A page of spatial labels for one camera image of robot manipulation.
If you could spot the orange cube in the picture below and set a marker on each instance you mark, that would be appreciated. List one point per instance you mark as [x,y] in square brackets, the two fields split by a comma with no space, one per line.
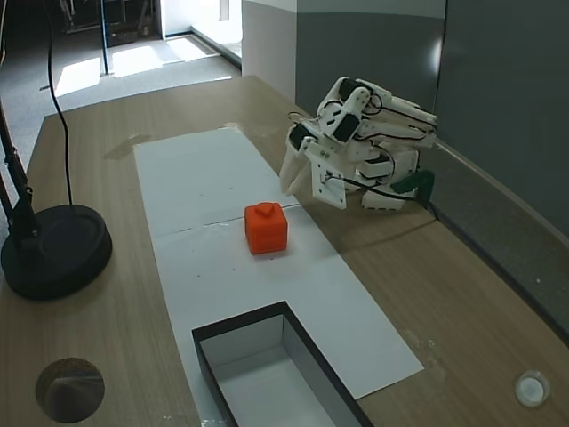
[266,233]

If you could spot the green table clamp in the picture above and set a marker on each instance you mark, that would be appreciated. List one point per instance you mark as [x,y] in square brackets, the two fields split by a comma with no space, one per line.
[418,180]

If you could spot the small clear round cap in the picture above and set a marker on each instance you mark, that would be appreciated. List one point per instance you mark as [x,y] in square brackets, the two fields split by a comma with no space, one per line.
[532,388]

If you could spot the blue pole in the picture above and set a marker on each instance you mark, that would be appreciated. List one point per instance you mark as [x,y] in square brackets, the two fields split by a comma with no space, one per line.
[106,44]

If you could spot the black lamp stand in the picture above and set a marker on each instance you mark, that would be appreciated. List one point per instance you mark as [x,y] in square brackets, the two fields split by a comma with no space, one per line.
[58,249]

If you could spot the dark open box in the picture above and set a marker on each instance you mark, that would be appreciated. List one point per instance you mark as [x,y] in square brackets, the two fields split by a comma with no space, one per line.
[266,391]

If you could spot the white paper sheet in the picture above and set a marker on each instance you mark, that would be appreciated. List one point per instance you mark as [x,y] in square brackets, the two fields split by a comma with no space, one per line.
[200,178]
[333,311]

